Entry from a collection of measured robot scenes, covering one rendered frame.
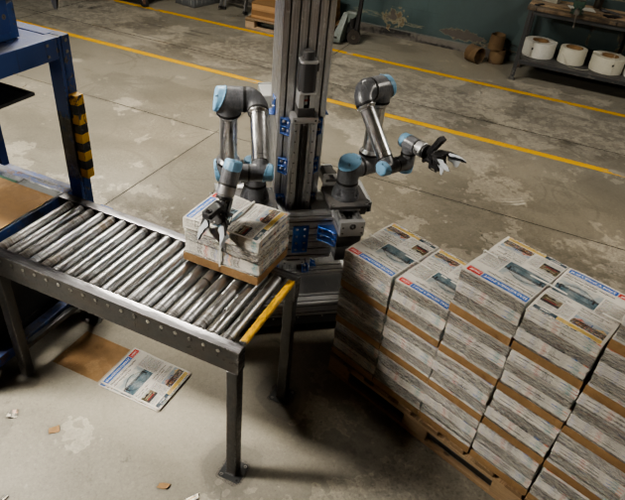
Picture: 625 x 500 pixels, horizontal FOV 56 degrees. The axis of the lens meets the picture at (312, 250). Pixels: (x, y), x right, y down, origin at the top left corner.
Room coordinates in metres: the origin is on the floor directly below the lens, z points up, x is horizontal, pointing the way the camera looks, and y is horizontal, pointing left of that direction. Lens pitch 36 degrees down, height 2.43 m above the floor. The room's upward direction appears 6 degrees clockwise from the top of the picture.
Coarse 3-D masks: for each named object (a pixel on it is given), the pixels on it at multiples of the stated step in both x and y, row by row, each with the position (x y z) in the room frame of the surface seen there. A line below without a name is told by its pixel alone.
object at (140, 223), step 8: (64, 192) 2.53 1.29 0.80; (64, 200) 2.47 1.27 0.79; (72, 200) 2.46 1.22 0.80; (80, 200) 2.47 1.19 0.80; (88, 200) 2.48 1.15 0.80; (96, 208) 2.41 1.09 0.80; (104, 208) 2.42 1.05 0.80; (120, 216) 2.37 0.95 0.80; (128, 216) 2.37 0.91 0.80; (128, 224) 2.33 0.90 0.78; (136, 224) 2.32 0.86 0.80; (144, 224) 2.32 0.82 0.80; (152, 224) 2.33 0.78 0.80; (152, 232) 2.28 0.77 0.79; (160, 232) 2.27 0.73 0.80; (168, 232) 2.28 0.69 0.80; (176, 232) 2.28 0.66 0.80; (184, 240) 2.23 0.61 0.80; (272, 272) 2.06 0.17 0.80; (280, 272) 2.07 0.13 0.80; (288, 272) 2.07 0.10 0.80; (288, 280) 2.03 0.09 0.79; (296, 280) 2.02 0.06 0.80; (280, 288) 2.04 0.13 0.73; (296, 288) 2.02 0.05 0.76; (288, 296) 2.02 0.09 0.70; (296, 296) 2.03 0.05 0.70
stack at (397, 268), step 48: (384, 240) 2.37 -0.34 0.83; (384, 288) 2.10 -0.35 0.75; (432, 288) 2.03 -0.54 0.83; (336, 336) 2.26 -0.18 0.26; (384, 336) 2.07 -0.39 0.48; (432, 336) 1.92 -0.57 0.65; (480, 336) 1.79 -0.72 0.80; (384, 384) 2.03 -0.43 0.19; (480, 384) 1.74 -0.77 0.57; (528, 384) 1.63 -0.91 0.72; (432, 432) 1.82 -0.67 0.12; (480, 432) 1.69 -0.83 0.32; (528, 432) 1.58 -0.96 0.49; (480, 480) 1.65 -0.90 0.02; (528, 480) 1.52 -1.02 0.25
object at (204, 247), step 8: (208, 200) 2.23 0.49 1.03; (240, 200) 2.27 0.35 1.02; (200, 208) 2.16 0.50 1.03; (232, 208) 2.19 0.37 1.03; (184, 216) 2.08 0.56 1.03; (192, 216) 2.09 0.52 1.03; (200, 216) 2.09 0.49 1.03; (184, 224) 2.07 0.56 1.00; (192, 224) 2.06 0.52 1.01; (192, 232) 2.06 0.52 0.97; (208, 232) 2.03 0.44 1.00; (192, 240) 2.06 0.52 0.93; (200, 240) 2.05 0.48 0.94; (208, 240) 2.03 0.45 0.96; (192, 248) 2.06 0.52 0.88; (200, 248) 2.05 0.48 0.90; (208, 248) 2.04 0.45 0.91; (200, 256) 2.05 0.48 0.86; (208, 256) 2.03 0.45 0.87
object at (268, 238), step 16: (256, 208) 2.22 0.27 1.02; (272, 208) 2.23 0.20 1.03; (240, 224) 2.07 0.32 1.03; (256, 224) 2.08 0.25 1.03; (272, 224) 2.09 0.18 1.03; (288, 224) 2.20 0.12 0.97; (240, 240) 1.98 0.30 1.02; (256, 240) 1.96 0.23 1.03; (272, 240) 2.05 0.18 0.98; (288, 240) 2.20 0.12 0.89; (240, 256) 1.97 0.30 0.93; (256, 256) 1.95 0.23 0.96; (272, 256) 2.05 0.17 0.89; (256, 272) 1.95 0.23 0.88
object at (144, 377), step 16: (144, 352) 2.23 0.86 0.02; (128, 368) 2.10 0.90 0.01; (144, 368) 2.12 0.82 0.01; (160, 368) 2.13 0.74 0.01; (176, 368) 2.14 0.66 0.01; (112, 384) 1.99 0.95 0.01; (128, 384) 2.00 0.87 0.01; (144, 384) 2.01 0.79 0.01; (160, 384) 2.02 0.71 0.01; (176, 384) 2.03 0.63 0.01; (144, 400) 1.91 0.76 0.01; (160, 400) 1.92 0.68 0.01
